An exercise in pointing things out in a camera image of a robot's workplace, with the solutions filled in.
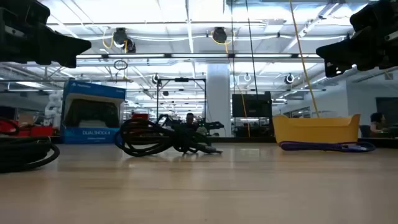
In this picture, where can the yellow plastic bin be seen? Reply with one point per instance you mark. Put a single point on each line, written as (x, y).
(317, 130)

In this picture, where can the blue DualShock controller box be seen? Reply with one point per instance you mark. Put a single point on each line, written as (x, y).
(93, 93)

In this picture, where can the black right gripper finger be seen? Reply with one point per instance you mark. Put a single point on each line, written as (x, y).
(342, 54)

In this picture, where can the person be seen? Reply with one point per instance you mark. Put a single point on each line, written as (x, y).
(189, 119)
(377, 123)

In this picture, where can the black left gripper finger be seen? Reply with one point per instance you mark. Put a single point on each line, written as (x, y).
(66, 49)

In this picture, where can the white square pillar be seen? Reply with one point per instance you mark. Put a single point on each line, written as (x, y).
(219, 99)

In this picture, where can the black tall stand frame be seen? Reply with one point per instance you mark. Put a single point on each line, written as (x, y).
(157, 99)

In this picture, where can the white stacked object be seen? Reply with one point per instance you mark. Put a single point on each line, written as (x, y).
(54, 107)

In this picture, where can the black background monitor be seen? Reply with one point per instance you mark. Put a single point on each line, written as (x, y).
(252, 105)

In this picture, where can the red flat box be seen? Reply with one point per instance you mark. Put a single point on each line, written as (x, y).
(37, 131)

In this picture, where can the black background robot arm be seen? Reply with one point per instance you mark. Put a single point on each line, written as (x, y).
(214, 125)

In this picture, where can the black aluminium table frame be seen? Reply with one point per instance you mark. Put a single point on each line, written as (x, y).
(242, 139)

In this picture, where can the red round object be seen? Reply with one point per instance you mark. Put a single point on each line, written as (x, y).
(6, 127)

